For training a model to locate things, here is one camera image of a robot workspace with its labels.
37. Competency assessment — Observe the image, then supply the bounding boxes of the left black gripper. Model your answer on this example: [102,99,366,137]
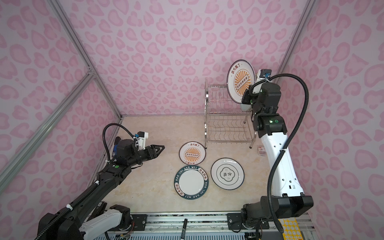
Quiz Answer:
[127,144,165,168]

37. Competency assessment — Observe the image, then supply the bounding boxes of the large orange sunburst plate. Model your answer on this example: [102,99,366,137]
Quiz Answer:
[227,60,256,104]

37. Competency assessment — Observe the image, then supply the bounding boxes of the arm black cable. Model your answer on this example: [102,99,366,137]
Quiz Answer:
[248,73,310,234]
[34,122,136,240]

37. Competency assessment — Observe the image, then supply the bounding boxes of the black marker pen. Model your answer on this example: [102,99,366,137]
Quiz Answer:
[181,219,188,240]

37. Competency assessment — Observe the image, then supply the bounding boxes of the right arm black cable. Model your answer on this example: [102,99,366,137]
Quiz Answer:
[248,73,310,234]

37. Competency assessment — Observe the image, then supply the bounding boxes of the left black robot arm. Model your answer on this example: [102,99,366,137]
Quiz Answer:
[36,139,165,240]

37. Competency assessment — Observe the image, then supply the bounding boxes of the dark green rimmed plate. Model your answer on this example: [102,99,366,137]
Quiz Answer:
[174,165,209,200]

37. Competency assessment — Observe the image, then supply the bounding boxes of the chrome two-tier dish rack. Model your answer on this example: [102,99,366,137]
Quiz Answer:
[204,82,257,149]

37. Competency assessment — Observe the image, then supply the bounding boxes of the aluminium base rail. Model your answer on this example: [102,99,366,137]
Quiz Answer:
[55,209,319,240]

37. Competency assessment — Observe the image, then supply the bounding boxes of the small pink white box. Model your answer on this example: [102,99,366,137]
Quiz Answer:
[257,146,267,156]

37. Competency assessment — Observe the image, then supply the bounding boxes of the small orange sunburst plate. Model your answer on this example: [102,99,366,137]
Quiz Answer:
[179,142,207,165]

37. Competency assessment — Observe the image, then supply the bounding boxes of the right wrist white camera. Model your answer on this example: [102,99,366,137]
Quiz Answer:
[255,69,272,86]

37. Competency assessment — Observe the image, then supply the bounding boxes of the teal flower plate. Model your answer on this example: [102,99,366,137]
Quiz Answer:
[240,104,252,112]

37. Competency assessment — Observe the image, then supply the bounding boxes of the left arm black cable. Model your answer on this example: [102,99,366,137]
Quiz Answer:
[34,122,136,240]

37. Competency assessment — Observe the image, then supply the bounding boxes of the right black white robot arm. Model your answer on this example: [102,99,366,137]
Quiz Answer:
[242,81,314,233]

